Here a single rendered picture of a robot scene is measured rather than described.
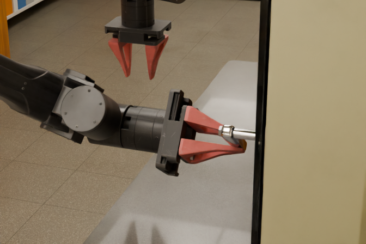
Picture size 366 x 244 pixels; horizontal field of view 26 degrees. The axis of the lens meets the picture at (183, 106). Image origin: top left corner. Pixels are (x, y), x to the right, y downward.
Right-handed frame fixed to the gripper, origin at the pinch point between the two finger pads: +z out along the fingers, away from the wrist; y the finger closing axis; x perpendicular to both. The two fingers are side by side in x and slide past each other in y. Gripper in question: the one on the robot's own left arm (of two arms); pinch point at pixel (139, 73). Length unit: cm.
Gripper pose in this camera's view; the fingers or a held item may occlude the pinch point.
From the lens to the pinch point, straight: 140.8
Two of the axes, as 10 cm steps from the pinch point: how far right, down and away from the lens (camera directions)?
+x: 3.1, -3.7, 8.8
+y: 9.5, 1.1, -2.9
